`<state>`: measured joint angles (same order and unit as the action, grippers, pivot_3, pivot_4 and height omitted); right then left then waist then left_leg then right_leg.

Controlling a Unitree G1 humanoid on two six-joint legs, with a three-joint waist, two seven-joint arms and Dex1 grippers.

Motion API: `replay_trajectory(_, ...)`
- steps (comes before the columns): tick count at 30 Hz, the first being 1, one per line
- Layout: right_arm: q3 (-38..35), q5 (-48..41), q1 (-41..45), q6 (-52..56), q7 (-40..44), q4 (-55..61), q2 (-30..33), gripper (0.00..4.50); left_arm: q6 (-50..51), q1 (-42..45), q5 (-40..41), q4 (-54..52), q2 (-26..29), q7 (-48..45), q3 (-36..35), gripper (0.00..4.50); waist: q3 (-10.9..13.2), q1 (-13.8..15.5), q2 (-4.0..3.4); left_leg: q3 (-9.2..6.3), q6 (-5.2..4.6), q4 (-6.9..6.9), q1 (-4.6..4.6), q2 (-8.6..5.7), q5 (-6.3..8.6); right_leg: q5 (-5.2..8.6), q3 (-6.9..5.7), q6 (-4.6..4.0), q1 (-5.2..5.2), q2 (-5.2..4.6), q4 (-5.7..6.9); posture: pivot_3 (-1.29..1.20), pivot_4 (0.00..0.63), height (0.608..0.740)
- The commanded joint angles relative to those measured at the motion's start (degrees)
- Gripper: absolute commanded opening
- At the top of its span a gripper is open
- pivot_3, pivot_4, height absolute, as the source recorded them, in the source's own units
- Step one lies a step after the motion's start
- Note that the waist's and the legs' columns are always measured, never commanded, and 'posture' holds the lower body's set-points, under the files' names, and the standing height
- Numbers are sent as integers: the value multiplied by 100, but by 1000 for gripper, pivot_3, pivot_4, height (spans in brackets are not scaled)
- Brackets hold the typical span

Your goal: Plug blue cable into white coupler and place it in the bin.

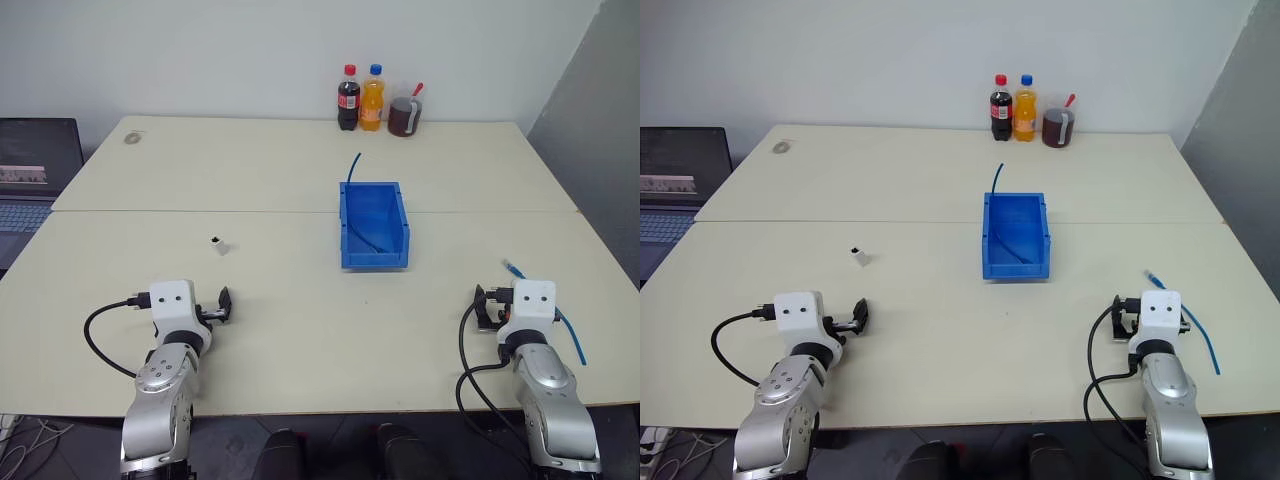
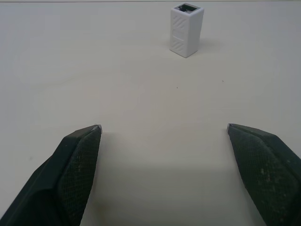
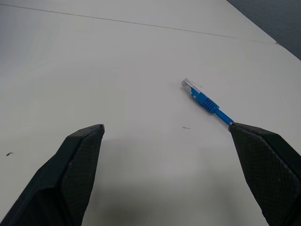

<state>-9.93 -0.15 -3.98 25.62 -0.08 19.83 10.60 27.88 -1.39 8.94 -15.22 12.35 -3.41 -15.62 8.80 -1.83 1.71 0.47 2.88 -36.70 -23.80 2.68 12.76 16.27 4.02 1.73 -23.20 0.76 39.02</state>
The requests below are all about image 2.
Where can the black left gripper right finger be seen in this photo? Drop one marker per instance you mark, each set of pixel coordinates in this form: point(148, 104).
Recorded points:
point(265, 174)

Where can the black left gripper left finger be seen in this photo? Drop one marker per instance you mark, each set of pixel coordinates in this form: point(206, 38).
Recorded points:
point(58, 179)

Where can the white plastic RJ45 ethernet coupler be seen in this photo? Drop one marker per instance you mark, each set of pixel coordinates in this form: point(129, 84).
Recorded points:
point(186, 30)

